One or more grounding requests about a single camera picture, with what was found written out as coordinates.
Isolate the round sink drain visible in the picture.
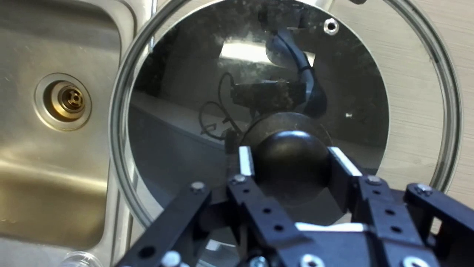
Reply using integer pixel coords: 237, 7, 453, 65
33, 71, 95, 133

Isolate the round glass pot lid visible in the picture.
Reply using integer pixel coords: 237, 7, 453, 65
107, 0, 462, 267

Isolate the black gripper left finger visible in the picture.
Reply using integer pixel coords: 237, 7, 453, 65
114, 144, 310, 267

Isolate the stainless steel double sink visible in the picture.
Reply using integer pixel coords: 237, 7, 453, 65
0, 0, 160, 267

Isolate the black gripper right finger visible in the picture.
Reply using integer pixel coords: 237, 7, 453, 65
328, 145, 474, 267

